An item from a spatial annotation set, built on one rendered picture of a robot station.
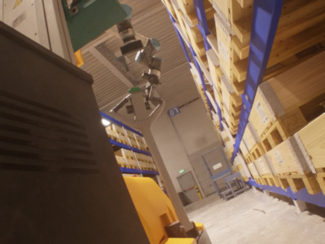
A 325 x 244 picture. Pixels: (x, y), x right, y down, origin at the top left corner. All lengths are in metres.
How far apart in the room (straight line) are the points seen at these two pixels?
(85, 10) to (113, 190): 0.68
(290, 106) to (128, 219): 1.19
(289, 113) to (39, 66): 1.25
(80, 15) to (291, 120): 1.14
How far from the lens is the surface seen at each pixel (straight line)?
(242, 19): 1.38
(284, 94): 1.41
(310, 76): 1.50
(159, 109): 1.79
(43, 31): 0.80
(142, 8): 10.30
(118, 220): 0.31
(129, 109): 1.71
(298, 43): 1.97
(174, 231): 1.70
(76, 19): 0.91
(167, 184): 1.61
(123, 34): 1.43
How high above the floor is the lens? 0.59
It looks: 19 degrees up
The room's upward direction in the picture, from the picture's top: 24 degrees counter-clockwise
